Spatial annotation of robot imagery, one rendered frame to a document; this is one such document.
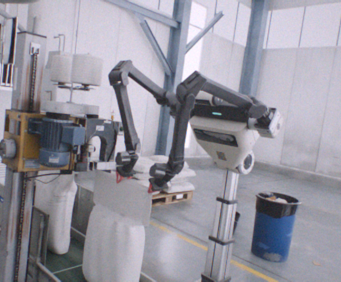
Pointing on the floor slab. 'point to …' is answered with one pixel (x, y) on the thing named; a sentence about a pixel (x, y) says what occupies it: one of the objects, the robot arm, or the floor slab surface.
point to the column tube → (11, 186)
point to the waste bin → (274, 226)
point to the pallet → (166, 198)
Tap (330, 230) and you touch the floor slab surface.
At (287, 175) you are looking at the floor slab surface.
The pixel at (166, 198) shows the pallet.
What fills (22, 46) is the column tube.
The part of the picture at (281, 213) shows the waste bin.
